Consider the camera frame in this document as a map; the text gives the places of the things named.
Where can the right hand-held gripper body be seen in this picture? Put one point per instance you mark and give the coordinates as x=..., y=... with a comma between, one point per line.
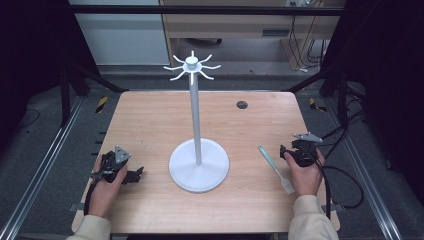
x=306, y=153

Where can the black horizontal frame bar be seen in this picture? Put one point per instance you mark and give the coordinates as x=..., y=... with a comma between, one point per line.
x=200, y=10

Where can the white hook stand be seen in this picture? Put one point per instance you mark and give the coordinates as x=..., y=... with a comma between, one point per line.
x=199, y=166

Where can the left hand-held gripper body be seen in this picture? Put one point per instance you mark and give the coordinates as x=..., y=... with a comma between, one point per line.
x=117, y=159

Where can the white cabinet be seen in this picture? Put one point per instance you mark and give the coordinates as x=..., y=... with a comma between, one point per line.
x=123, y=40

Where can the dark curtain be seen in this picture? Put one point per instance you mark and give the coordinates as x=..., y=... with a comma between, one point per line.
x=390, y=83
x=33, y=50

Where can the black metal frame stand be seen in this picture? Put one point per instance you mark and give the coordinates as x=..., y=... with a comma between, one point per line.
x=65, y=96
x=341, y=96

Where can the light wooden background desk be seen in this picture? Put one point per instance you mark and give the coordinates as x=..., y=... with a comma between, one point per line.
x=230, y=25

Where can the black yellow floor tape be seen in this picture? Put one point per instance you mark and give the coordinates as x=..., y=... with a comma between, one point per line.
x=315, y=105
x=101, y=104

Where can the aluminium floor rail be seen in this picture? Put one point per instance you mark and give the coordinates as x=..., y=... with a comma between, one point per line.
x=40, y=173
x=366, y=173

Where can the dark round table grommet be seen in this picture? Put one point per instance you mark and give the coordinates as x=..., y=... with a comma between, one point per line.
x=242, y=105

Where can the person's right hand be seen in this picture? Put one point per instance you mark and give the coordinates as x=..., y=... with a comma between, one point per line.
x=306, y=180

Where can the grey table bracket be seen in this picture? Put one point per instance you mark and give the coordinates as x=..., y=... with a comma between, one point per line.
x=74, y=207
x=335, y=207

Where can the person's left hand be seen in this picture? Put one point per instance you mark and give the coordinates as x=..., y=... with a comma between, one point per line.
x=105, y=196

